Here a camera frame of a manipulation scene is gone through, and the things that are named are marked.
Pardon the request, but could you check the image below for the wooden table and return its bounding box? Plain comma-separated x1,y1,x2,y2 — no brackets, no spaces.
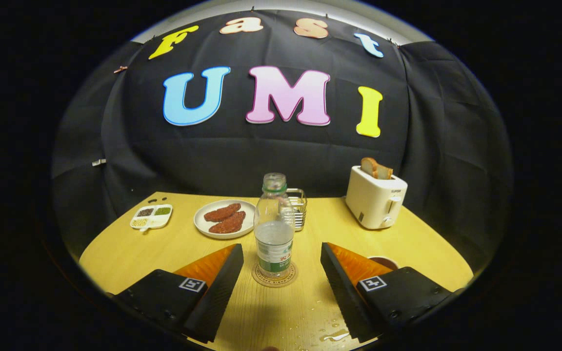
79,191,474,351

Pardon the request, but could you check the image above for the wire mesh basket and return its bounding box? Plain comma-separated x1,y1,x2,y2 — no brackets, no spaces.
281,188,308,232

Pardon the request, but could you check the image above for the white toaster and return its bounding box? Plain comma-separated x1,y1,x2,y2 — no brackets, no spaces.
345,166,408,230

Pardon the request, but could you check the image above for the beige cup with wooden handle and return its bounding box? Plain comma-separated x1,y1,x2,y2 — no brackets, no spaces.
368,255,400,271

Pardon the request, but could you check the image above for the round white plate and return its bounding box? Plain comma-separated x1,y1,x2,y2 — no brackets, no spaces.
194,199,257,239

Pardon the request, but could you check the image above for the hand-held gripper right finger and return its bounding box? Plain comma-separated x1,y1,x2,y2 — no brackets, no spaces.
320,242,463,344

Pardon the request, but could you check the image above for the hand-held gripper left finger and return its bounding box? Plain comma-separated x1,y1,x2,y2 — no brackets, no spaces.
113,243,245,344

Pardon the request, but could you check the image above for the white divided condiment tray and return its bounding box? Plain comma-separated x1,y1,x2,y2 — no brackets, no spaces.
130,204,173,231

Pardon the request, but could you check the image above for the black backdrop cloth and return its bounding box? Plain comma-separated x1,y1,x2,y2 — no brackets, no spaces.
51,10,513,264

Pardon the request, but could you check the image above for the red meat piece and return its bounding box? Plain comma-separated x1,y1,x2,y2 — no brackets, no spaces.
204,203,241,222
208,211,246,234

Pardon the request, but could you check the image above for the round cork coaster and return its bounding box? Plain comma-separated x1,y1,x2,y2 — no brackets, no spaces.
252,262,298,288

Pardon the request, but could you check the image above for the clear plastic juice bottle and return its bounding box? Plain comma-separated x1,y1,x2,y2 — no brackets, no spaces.
254,173,295,278

